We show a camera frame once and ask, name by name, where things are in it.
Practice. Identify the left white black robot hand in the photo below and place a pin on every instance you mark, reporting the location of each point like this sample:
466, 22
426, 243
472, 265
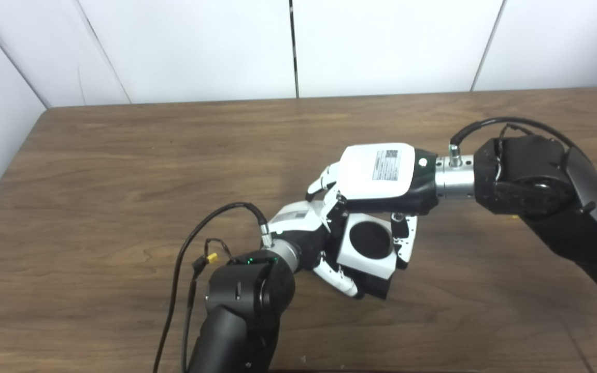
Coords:
298, 220

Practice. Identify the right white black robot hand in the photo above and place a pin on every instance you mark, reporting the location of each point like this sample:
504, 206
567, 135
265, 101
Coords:
366, 176

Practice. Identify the black peg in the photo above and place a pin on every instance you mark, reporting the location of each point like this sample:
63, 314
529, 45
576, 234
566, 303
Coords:
370, 239

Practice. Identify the white square piece with hole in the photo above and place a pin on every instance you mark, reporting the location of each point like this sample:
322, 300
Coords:
366, 267

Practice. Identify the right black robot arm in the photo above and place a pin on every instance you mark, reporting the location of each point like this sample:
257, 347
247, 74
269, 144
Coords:
547, 181

